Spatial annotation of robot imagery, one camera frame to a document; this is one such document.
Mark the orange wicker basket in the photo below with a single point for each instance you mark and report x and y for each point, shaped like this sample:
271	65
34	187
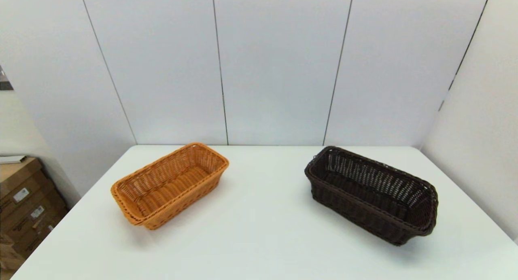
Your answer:
174	187

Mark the dark brown wicker basket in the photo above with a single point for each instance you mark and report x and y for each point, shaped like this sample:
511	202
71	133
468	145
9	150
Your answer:
364	215

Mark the brown cardboard box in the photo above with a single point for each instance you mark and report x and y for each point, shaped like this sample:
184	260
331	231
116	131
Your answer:
16	179
38	236
24	217

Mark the crumpled brown cardboard sheet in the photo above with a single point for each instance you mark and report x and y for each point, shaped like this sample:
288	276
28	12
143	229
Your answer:
8	251

